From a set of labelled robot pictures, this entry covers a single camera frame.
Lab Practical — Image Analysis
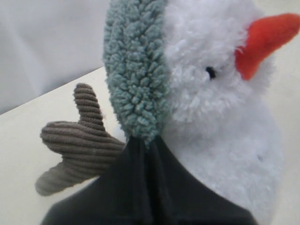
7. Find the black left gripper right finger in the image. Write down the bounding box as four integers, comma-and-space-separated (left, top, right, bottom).
147, 136, 257, 225

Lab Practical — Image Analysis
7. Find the white plush snowman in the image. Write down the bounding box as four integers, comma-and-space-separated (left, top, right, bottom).
34, 0, 300, 225

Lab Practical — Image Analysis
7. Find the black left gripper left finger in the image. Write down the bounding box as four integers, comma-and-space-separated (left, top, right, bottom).
42, 137, 150, 225

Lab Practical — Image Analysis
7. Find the white backdrop curtain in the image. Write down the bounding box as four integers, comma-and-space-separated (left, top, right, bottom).
0, 0, 109, 113

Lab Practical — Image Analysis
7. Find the teal fuzzy scarf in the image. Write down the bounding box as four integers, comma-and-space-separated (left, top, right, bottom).
103, 0, 169, 145

